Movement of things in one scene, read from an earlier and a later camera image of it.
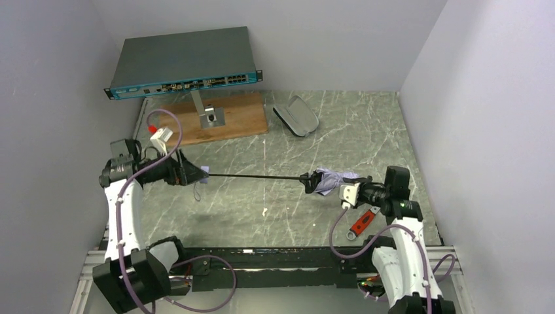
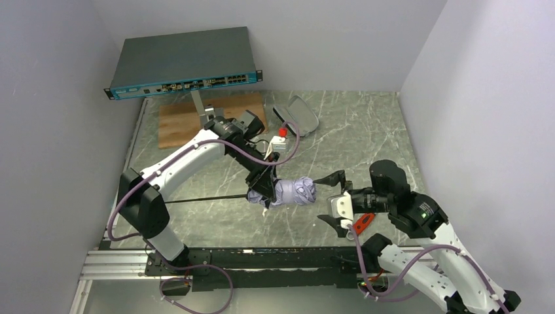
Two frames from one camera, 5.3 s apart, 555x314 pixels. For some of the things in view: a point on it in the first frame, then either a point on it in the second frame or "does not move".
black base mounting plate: [271, 269] does not move
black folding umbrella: [331, 178] -> [288, 191]
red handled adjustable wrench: [362, 222] does not move
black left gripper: [178, 169] -> [264, 182]
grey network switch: [175, 62] does not move
